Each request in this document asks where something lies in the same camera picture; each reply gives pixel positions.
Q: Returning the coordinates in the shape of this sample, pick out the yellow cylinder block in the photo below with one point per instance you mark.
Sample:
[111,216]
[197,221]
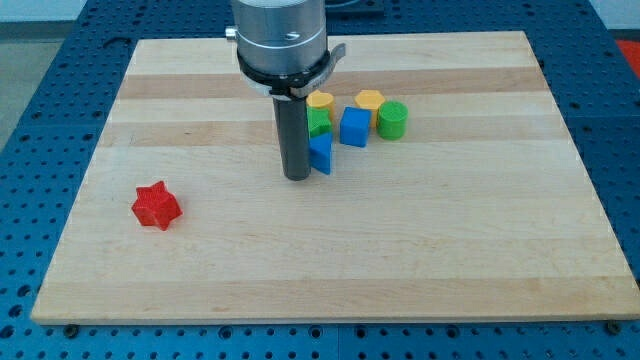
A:
[322,100]

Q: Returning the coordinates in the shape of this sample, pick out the red star block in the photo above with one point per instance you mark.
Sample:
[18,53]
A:
[156,206]

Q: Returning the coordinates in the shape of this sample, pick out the blue triangle block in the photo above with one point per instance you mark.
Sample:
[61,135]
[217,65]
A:
[320,148]

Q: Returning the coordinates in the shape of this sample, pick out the yellow hexagon block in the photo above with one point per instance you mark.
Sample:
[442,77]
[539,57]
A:
[370,100]

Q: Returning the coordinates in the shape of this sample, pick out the blue cube block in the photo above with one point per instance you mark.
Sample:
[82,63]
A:
[354,127]

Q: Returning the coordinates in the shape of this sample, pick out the green cylinder block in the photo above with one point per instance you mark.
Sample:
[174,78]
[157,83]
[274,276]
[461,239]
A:
[392,120]

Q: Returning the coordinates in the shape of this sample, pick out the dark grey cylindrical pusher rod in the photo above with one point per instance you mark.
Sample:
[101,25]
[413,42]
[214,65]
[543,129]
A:
[293,136]

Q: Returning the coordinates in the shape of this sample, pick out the wooden board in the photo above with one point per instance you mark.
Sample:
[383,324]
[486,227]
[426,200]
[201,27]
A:
[482,212]

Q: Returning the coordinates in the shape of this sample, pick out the green star block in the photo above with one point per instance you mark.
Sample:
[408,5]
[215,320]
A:
[319,121]

